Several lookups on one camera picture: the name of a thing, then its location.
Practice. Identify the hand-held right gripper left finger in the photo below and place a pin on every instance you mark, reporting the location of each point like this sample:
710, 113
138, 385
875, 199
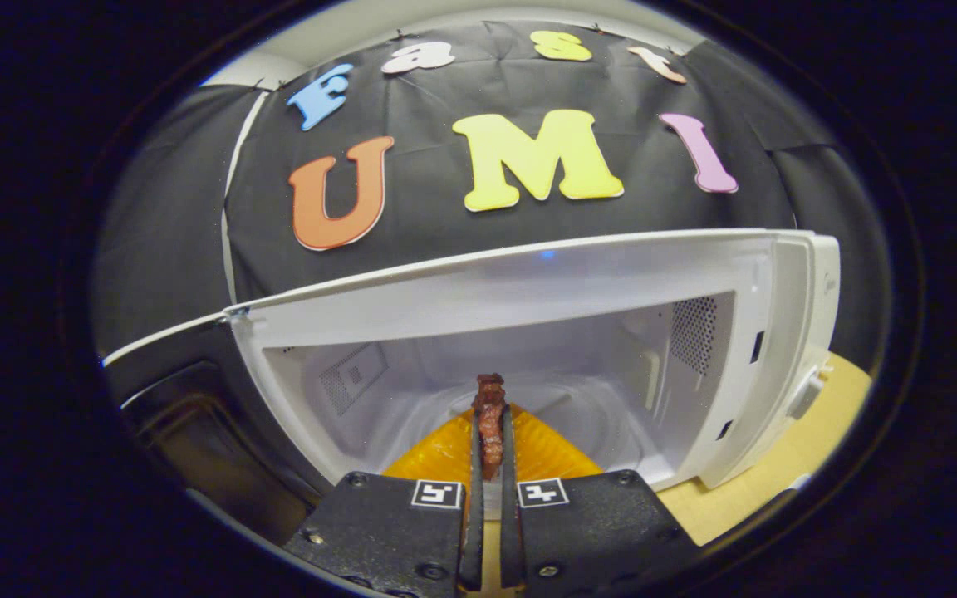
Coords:
395, 531

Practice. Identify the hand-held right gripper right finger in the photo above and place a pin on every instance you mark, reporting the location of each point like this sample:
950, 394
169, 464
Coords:
603, 531

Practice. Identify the brown meat piece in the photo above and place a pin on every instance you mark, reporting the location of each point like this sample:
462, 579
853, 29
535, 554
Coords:
490, 415

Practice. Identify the white microwave oven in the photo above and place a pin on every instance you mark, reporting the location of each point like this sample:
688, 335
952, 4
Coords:
528, 291

